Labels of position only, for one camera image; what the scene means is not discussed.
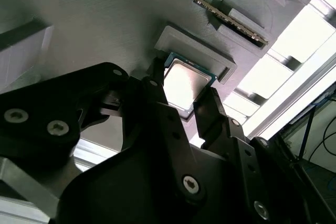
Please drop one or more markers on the silver CPU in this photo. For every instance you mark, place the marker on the silver CPU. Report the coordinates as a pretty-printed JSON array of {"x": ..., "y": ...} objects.
[{"x": 186, "y": 85}]

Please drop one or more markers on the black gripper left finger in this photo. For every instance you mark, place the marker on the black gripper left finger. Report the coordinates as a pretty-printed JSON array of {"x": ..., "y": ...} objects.
[{"x": 39, "y": 108}]

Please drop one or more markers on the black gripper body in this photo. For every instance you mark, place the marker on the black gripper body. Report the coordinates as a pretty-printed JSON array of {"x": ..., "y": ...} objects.
[{"x": 118, "y": 195}]

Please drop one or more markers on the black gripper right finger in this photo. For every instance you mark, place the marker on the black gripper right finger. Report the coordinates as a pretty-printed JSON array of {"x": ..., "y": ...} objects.
[{"x": 237, "y": 140}]

